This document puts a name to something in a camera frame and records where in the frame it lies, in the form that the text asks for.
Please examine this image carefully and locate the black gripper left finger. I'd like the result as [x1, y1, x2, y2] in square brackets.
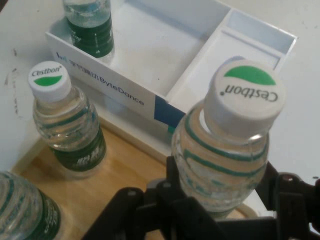
[82, 154, 221, 240]

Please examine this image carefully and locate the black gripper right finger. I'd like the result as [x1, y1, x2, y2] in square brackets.
[256, 161, 320, 240]

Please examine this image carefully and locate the white and blue cardboard box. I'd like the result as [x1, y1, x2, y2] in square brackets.
[44, 0, 299, 161]

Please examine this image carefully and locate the bamboo tray with cream rim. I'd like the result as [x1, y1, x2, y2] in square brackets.
[10, 115, 262, 240]

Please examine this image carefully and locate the water bottle with green label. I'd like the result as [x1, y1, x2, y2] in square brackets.
[62, 0, 116, 64]
[0, 170, 62, 240]
[27, 60, 107, 180]
[170, 58, 287, 220]

